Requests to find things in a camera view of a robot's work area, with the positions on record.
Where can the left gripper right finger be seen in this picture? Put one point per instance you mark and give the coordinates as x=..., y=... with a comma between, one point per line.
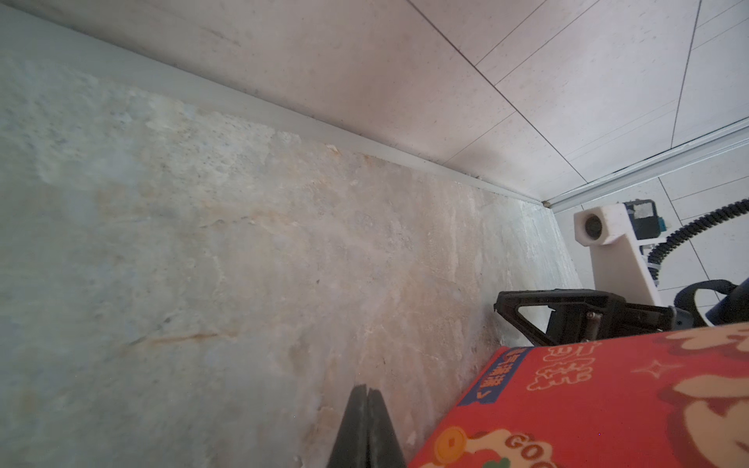
x=384, y=450

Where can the red white paper bag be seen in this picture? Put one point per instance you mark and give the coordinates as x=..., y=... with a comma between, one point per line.
x=677, y=399

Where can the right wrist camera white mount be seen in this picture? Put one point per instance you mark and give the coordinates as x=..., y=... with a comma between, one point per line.
x=616, y=236

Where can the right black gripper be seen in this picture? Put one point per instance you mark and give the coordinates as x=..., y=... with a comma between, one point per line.
x=587, y=315

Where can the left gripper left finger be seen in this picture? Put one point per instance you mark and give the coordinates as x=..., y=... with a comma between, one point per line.
x=351, y=445

